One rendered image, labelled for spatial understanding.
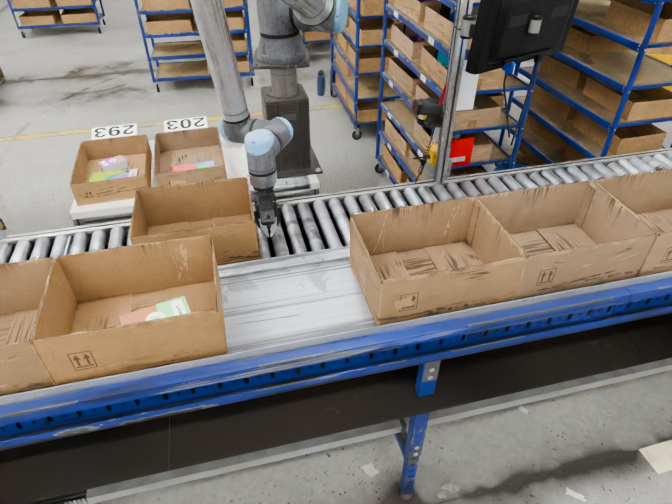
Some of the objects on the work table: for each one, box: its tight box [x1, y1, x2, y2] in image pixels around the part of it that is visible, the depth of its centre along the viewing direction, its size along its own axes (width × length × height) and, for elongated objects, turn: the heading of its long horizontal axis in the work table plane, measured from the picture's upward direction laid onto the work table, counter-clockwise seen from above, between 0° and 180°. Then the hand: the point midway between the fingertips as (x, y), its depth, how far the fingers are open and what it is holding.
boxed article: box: [99, 155, 128, 172], centre depth 219 cm, size 6×10×5 cm, turn 133°
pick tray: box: [69, 134, 152, 206], centre depth 212 cm, size 28×38×10 cm
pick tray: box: [154, 127, 227, 187], centre depth 219 cm, size 28×38×10 cm
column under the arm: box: [261, 84, 323, 179], centre depth 216 cm, size 26×26×33 cm
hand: (269, 235), depth 175 cm, fingers closed
